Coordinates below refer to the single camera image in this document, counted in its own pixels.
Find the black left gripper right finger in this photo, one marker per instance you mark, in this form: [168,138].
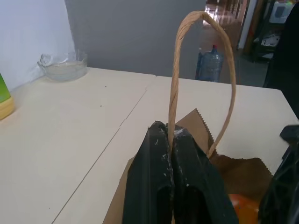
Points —
[198,186]

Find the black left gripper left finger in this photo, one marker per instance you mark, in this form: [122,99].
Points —
[144,175]

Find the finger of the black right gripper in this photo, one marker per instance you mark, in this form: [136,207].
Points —
[282,186]

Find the orange item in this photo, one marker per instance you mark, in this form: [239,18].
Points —
[245,207]

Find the blue water jug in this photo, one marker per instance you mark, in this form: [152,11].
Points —
[211,65]

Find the large black background shape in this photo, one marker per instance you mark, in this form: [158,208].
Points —
[285,58]

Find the clear glass bowl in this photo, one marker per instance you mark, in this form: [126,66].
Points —
[63,70]

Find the yellow detergent bottle green label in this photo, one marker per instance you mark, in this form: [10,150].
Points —
[5,102]

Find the white appliance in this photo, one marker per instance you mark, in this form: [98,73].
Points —
[281,12]

